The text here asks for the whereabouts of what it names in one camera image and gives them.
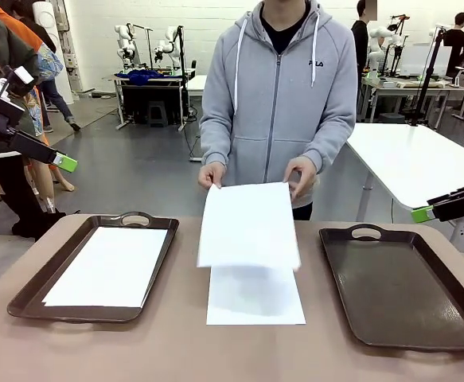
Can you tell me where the person's left forearm gray sleeve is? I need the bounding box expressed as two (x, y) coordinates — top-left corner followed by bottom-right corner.
(306, 115), (356, 176)

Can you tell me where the person's right forearm gray sleeve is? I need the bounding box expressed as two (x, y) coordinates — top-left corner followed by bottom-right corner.
(199, 115), (232, 170)

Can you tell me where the person's left hand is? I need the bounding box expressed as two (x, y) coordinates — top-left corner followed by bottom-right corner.
(283, 155), (317, 204)

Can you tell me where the person's right hand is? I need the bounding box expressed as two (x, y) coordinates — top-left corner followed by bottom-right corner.
(197, 162), (228, 190)

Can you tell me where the person in blue jeans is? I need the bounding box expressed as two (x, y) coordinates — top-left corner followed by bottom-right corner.
(10, 0), (82, 133)

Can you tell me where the person in olive jacket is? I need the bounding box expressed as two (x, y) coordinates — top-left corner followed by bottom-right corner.
(0, 0), (68, 242)

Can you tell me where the gray background work table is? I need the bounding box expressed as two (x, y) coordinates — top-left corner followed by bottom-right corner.
(361, 75), (464, 124)

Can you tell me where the white tower air conditioner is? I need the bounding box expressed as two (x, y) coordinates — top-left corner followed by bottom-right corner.
(31, 0), (76, 107)

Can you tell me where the blue cloth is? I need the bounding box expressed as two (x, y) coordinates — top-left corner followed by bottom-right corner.
(124, 68), (165, 87)

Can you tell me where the white screen panel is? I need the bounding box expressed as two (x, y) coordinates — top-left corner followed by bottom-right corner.
(398, 41), (450, 79)

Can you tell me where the gray step stool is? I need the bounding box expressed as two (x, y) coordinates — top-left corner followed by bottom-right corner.
(147, 100), (170, 128)

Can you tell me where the person in black clothes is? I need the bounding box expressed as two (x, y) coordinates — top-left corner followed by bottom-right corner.
(445, 11), (464, 79)

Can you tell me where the white background table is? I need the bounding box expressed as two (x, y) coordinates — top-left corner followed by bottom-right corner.
(184, 73), (209, 120)

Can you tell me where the man in black sweater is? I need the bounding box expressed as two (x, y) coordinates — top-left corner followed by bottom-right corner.
(349, 0), (378, 80)

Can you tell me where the person in gray hoodie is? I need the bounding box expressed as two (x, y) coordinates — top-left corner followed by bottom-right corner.
(197, 0), (358, 220)

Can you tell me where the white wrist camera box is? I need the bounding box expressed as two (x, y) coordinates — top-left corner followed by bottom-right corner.
(11, 65), (36, 85)

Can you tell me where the brown plastic handled tray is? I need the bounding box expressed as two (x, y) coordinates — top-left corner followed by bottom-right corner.
(6, 211), (180, 324)
(318, 223), (464, 352)

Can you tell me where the black camera tripod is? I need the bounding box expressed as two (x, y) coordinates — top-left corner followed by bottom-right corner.
(174, 24), (189, 132)
(408, 23), (451, 127)

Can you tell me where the gray wall electrical panel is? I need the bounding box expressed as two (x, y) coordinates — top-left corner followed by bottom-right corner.
(57, 0), (72, 32)

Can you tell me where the black frame background table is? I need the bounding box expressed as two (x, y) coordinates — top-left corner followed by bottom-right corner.
(113, 72), (197, 131)

